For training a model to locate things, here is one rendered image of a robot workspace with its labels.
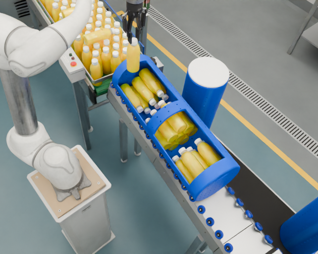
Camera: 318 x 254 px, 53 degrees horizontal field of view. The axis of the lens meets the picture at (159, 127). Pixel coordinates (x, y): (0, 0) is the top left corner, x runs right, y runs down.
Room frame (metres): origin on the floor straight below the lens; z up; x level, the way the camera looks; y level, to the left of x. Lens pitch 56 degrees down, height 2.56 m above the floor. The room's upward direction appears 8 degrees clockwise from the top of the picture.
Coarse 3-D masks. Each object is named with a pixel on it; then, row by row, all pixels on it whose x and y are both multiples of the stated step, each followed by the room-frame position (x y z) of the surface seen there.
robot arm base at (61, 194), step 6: (84, 174) 0.67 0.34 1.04; (84, 180) 0.64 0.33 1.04; (54, 186) 0.58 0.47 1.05; (78, 186) 0.60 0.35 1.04; (84, 186) 0.61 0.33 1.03; (60, 192) 0.56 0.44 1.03; (66, 192) 0.57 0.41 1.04; (72, 192) 0.57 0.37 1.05; (78, 192) 0.57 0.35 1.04; (60, 198) 0.54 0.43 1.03; (78, 198) 0.55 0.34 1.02
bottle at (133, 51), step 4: (128, 44) 1.25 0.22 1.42; (136, 44) 1.24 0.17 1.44; (128, 48) 1.23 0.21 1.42; (132, 48) 1.23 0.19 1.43; (136, 48) 1.23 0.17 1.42; (128, 52) 1.22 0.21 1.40; (132, 52) 1.22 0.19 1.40; (136, 52) 1.22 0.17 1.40; (128, 56) 1.22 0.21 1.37; (132, 56) 1.22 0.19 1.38; (136, 56) 1.22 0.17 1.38; (128, 60) 1.22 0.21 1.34; (132, 60) 1.22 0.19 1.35; (136, 60) 1.22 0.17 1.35; (128, 64) 1.22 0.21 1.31; (132, 64) 1.22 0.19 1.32; (136, 64) 1.23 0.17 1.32; (128, 68) 1.22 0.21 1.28; (132, 68) 1.22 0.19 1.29; (136, 68) 1.23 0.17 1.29; (132, 72) 1.22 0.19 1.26
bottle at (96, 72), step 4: (92, 64) 1.40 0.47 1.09; (96, 64) 1.41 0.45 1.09; (92, 68) 1.39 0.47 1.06; (96, 68) 1.39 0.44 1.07; (100, 68) 1.41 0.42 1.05; (92, 72) 1.38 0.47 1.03; (96, 72) 1.38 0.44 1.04; (100, 72) 1.41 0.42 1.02; (92, 76) 1.38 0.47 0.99; (96, 76) 1.38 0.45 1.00; (100, 76) 1.40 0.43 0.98; (96, 84) 1.38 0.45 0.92; (100, 84) 1.39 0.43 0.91
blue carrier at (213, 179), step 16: (144, 64) 1.42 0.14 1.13; (112, 80) 1.28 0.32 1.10; (128, 80) 1.35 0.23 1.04; (160, 80) 1.36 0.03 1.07; (176, 96) 1.13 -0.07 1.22; (144, 112) 1.18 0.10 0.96; (160, 112) 1.01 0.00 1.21; (176, 112) 1.01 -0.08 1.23; (192, 112) 1.04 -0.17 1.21; (144, 128) 0.99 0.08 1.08; (160, 144) 0.87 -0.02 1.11; (192, 144) 0.98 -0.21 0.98; (208, 144) 0.96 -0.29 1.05; (224, 160) 0.77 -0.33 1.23; (208, 176) 0.68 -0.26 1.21; (224, 176) 0.71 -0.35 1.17; (192, 192) 0.63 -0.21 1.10; (208, 192) 0.67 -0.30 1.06
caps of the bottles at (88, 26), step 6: (54, 0) 1.97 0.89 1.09; (66, 0) 1.97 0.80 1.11; (72, 0) 1.98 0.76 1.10; (54, 6) 1.89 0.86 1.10; (72, 6) 1.91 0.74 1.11; (108, 12) 1.90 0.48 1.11; (90, 18) 1.81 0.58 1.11; (108, 18) 1.84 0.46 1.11; (90, 24) 1.75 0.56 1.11; (96, 24) 1.76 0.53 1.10; (114, 24) 1.79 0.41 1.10; (78, 36) 1.61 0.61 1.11
